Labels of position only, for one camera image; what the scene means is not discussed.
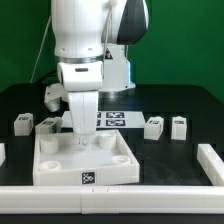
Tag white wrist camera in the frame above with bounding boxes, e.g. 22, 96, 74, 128
44, 83, 68, 112

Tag white square table top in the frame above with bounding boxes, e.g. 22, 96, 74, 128
33, 130, 140, 186

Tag white U-shaped obstacle fence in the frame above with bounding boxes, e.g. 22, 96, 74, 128
0, 143, 224, 215

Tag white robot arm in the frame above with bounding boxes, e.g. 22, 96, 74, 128
51, 0, 149, 142

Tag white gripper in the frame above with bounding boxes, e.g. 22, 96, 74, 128
68, 91, 98, 146

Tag white cable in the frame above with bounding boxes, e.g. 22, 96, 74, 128
30, 14, 53, 84

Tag white AprilTag base sheet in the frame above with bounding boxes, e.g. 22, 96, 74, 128
62, 110, 146, 129

